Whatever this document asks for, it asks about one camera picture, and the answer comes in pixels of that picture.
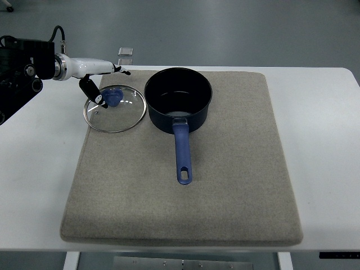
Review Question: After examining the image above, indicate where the black table control panel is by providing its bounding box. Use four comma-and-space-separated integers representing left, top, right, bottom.
319, 251, 360, 259

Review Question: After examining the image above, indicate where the glass lid with blue knob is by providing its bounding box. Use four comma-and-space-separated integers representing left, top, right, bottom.
83, 84, 147, 133

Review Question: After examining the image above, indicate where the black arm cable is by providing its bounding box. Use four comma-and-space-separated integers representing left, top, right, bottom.
49, 25, 68, 55

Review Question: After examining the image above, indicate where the beige fabric mat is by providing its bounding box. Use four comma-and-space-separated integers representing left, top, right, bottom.
60, 71, 303, 247

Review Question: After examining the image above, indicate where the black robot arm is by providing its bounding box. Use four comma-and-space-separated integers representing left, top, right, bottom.
1, 35, 55, 124

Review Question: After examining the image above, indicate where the white table leg right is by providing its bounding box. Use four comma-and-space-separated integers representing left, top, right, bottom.
277, 252, 294, 270

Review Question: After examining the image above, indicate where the clear floor plate far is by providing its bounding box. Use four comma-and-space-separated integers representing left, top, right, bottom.
118, 47, 133, 56

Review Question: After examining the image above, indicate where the clear floor plate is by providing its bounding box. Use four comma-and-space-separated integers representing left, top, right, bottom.
118, 47, 133, 56
118, 58, 133, 66

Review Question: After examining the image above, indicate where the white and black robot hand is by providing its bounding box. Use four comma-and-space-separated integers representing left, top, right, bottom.
52, 53, 131, 108

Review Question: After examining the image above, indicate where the clear floor plate near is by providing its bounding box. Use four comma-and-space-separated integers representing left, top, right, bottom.
118, 58, 133, 66

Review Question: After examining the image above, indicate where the white table leg left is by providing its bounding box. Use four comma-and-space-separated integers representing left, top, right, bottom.
63, 251, 80, 270

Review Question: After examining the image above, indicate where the white table leg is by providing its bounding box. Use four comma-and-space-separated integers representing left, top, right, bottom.
63, 251, 80, 270
277, 252, 294, 270

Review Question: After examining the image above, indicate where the dark blue saucepan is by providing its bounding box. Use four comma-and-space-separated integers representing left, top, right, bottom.
144, 67, 213, 185

